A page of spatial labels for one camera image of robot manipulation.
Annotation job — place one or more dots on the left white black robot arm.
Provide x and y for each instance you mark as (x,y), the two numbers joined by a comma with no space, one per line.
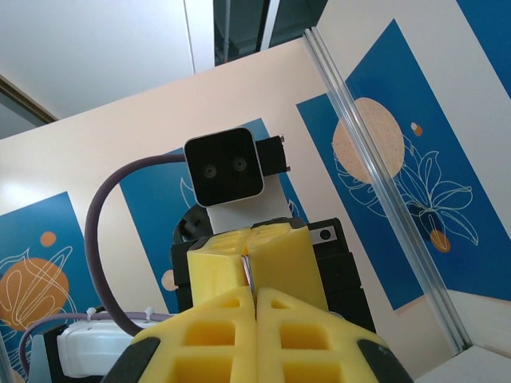
(92,347)

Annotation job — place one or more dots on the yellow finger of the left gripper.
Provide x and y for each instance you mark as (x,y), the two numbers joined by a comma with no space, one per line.
(215,267)
(279,259)

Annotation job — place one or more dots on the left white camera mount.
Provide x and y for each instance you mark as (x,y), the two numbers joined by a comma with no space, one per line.
(247,211)

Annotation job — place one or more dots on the silver carabiner with key rings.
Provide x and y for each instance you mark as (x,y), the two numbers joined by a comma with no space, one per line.
(248,275)

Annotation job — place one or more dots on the white table cloth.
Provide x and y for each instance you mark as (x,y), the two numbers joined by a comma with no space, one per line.
(479,367)

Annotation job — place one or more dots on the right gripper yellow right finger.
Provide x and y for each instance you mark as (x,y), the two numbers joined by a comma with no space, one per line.
(311,347)

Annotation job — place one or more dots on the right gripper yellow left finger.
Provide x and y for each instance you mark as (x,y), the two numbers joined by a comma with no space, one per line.
(199,347)

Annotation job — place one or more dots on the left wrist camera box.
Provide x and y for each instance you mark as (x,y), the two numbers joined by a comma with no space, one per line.
(223,167)

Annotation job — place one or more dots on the silver aluminium frame post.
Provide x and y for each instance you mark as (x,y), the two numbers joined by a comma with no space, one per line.
(372,159)

